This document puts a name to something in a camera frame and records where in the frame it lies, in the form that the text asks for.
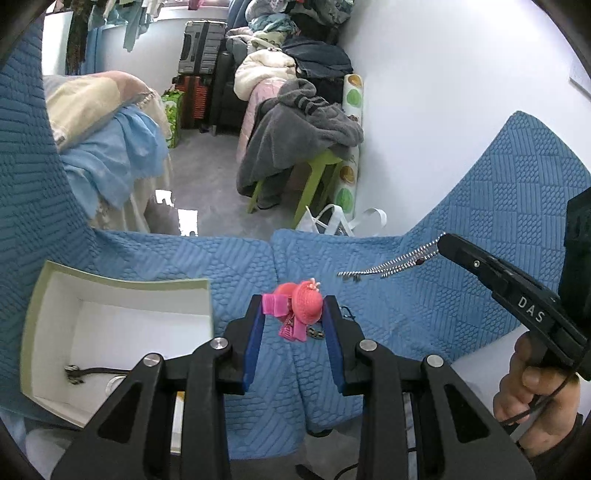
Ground silver ball chain necklace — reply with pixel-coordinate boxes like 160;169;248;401
337;233;446;283

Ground black cord necklace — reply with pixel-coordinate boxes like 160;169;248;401
63;363;133;386

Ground pink hat hair clip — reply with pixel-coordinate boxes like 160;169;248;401
263;278;324;342

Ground person's right hand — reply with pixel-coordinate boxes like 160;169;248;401
493;333;581;458

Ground green open cardboard box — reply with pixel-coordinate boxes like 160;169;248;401
20;261;213;427

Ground right blue textured cushion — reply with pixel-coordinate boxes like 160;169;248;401
269;110;591;437

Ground blue textured cushion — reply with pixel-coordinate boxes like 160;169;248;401
0;20;309;462
269;110;591;437

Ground fruit pattern rolled mat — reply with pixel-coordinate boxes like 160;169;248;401
331;73;363;220

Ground white tote bag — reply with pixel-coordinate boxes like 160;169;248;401
295;204;388;237

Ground green plastic stool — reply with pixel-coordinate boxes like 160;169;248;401
245;148;346;229

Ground left blue textured cushion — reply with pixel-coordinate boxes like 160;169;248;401
0;20;309;462

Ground grey blanket on stool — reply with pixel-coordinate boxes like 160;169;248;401
236;79;363;196

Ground light blue bed sheet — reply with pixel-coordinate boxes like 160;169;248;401
60;105;168;218

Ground dark navy folded clothes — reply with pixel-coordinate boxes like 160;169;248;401
281;36;353;79

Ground green shopping bag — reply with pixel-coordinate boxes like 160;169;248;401
162;89;184;148

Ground cream padded jacket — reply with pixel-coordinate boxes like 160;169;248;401
233;49;297;101

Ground red suitcase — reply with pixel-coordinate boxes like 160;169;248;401
174;75;211;129

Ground beige pink quilt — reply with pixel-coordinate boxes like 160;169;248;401
43;70;171;151

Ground grey hard suitcase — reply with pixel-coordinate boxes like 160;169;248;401
177;20;226;75

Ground hanging clothes rack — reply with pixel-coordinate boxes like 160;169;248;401
43;0;233;77

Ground silver bangle ring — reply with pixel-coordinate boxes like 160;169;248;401
103;374;129;397

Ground black cable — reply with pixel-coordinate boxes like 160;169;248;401
500;368;583;444

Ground white wall switch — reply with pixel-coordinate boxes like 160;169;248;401
569;57;591;99

